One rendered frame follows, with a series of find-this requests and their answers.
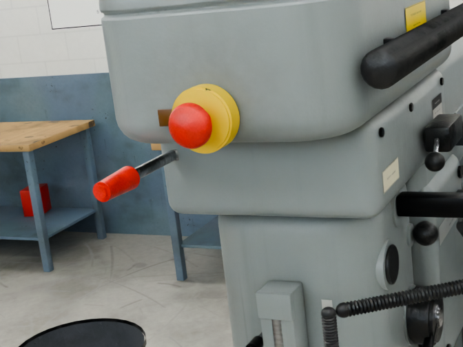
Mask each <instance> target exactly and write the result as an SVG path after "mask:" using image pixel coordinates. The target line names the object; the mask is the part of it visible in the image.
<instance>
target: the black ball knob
mask: <svg viewBox="0 0 463 347"><path fill-rule="evenodd" d="M413 237H414V239H415V241H416V242H417V243H418V244H420V245H422V246H430V245H432V244H433V243H435V241H436V240H437V238H438V228H437V227H436V226H435V225H434V224H433V223H432V222H429V221H422V222H419V223H418V224H416V226H415V227H414V229H413Z"/></svg>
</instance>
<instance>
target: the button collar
mask: <svg viewBox="0 0 463 347"><path fill-rule="evenodd" d="M183 103H195V104H197V105H200V106H201V107H202V108H203V109H204V110H205V111H206V112H207V113H208V114H209V115H210V118H211V120H212V134H211V136H210V138H209V140H208V141H207V142H206V143H205V144H204V145H203V146H201V147H199V148H196V149H191V150H192V151H195V152H198V153H201V154H209V153H213V152H215V151H218V150H219V149H221V148H223V147H224V146H226V145H228V144H229V143H230V142H231V141H233V139H234V138H235V136H236V134H237V132H238V128H239V125H240V116H239V111H238V107H237V105H236V103H235V101H234V99H233V98H232V97H231V96H230V95H229V93H228V92H226V91H225V90H224V89H223V88H221V87H219V86H217V85H212V84H201V85H197V86H195V87H192V88H189V89H188V90H185V91H184V92H182V93H181V94H180V95H179V96H178V97H177V99H176V100H175V102H174V104H173V108H172V111H173V110H174V109H175V108H176V107H177V106H179V105H181V104H183Z"/></svg>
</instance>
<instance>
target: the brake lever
mask: <svg viewBox="0 0 463 347"><path fill-rule="evenodd" d="M175 160H176V161H177V160H179V159H178V150H177V149H171V150H169V151H167V152H165V153H164V154H161V155H160V156H157V157H155V158H153V159H151V160H149V161H147V162H146V163H144V164H142V165H140V166H138V167H136V168H133V167H131V166H125V167H123V168H121V169H119V170H118V171H116V172H114V173H113V174H111V175H109V176H108V177H106V178H104V179H102V180H101V181H99V182H98V183H96V184H95V185H94V187H93V194H94V196H95V198H96V199H97V200H98V201H100V202H107V201H108V200H111V199H113V198H115V197H117V196H120V195H122V194H124V193H126V192H128V191H131V190H133V189H135V188H137V187H138V185H139V183H140V179H141V178H143V177H145V176H146V175H148V174H150V173H152V172H154V171H156V170H157V169H160V168H161V167H164V166H165V165H167V164H169V163H171V162H173V161H175Z"/></svg>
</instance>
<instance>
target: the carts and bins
mask: <svg viewBox="0 0 463 347"><path fill-rule="evenodd" d="M143 334H144V335H143ZM144 336H145V339H144ZM146 344H147V342H146V335H145V331H144V330H143V329H142V328H141V327H140V326H139V325H137V324H135V323H133V322H129V321H127V320H123V319H112V318H98V319H84V320H80V321H75V322H70V323H66V324H62V325H59V326H55V327H53V328H49V329H47V330H45V331H43V332H41V333H38V334H36V335H34V336H33V337H31V338H29V339H27V340H26V341H24V342H23V343H22V344H21V345H20V346H19V347H146Z"/></svg>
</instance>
